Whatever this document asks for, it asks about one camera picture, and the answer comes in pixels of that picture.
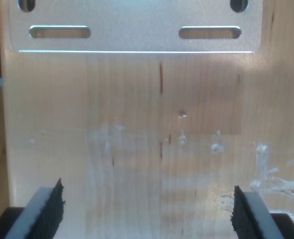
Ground silver slotted mounting plate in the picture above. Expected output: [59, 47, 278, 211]
[9, 0, 263, 53]

